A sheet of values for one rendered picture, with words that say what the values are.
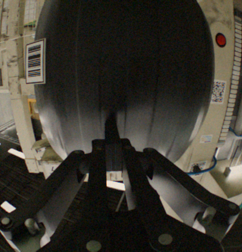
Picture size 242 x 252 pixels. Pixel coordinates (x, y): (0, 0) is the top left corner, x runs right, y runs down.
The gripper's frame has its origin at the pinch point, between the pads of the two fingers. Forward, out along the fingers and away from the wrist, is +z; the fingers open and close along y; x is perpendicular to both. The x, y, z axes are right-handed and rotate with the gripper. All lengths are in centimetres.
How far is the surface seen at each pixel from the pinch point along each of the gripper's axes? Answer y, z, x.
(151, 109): 5.3, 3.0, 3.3
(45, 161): -33, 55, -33
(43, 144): -38, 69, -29
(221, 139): 40.5, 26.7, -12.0
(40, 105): -10.5, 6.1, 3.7
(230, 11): 36, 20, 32
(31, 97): -390, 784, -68
